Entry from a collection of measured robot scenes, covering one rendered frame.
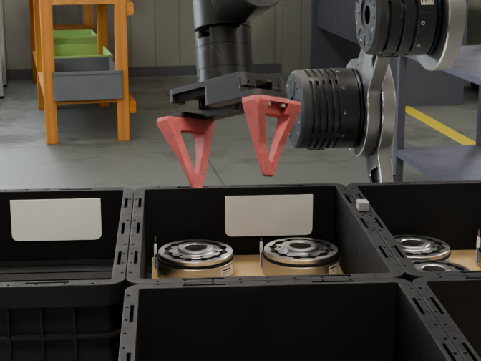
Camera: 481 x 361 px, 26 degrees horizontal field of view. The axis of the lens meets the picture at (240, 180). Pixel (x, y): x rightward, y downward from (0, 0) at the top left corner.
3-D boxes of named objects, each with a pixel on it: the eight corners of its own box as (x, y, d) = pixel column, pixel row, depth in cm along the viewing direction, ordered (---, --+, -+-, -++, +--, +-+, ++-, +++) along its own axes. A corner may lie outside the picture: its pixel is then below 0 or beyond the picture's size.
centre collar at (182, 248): (177, 246, 143) (177, 241, 143) (212, 245, 144) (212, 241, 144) (177, 257, 139) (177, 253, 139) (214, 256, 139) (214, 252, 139)
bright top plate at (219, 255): (158, 243, 146) (158, 239, 146) (230, 242, 147) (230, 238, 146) (158, 267, 136) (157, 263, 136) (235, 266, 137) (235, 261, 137)
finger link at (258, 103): (253, 183, 107) (248, 94, 108) (308, 175, 102) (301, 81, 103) (207, 180, 102) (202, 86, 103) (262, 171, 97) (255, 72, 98)
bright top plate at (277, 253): (260, 242, 147) (260, 238, 147) (331, 240, 147) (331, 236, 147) (268, 265, 137) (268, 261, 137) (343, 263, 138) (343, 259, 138)
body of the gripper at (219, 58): (212, 114, 111) (208, 46, 112) (285, 97, 104) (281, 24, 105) (168, 107, 106) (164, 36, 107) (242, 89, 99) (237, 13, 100)
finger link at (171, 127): (204, 191, 111) (199, 105, 112) (254, 183, 107) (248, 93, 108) (157, 189, 106) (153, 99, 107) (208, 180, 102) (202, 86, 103)
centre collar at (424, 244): (391, 241, 146) (391, 236, 146) (426, 241, 146) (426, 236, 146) (397, 251, 141) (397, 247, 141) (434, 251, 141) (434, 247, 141)
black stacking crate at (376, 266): (137, 267, 150) (135, 190, 147) (341, 262, 152) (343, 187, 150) (129, 388, 112) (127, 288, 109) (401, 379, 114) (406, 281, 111)
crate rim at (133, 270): (134, 203, 148) (134, 186, 147) (343, 198, 150) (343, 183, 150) (125, 305, 109) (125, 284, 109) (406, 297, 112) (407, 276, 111)
